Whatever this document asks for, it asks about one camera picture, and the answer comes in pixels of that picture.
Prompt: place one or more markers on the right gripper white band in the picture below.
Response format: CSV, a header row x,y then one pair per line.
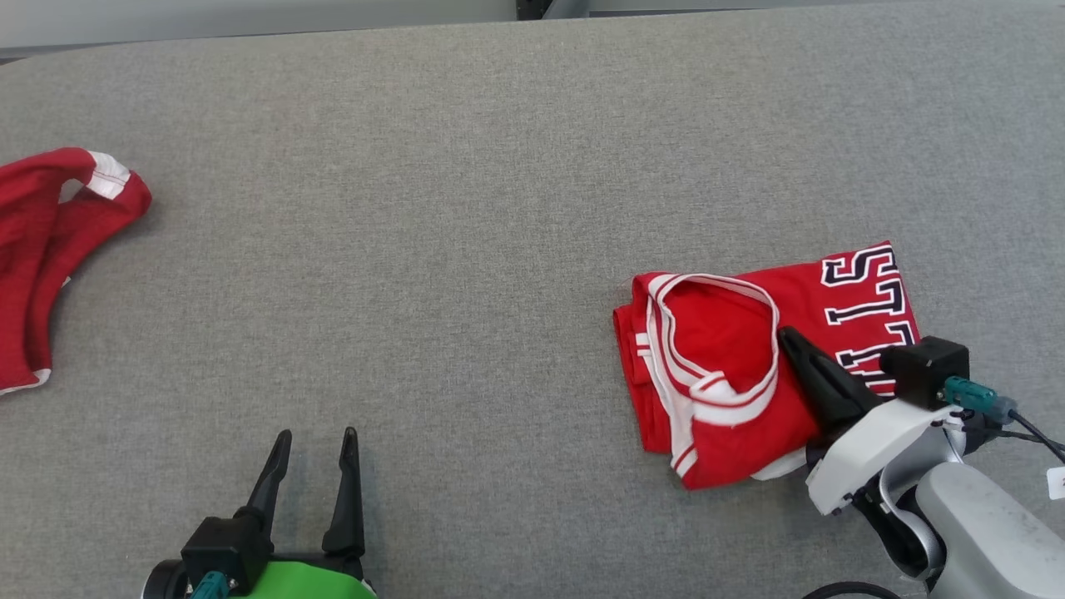
x,y
865,449

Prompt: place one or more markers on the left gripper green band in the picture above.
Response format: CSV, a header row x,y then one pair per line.
x,y
316,582

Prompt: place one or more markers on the red white short-sleeve jersey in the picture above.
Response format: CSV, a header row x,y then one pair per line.
x,y
724,333

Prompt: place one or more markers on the red shorts white stripes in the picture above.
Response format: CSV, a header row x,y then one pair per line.
x,y
33,266

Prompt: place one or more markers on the grey fabric sofa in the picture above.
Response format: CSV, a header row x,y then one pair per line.
x,y
416,249

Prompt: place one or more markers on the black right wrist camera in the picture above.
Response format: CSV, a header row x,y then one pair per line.
x,y
923,370

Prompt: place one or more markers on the dark grey hinge bracket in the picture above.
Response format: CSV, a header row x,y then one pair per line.
x,y
531,8

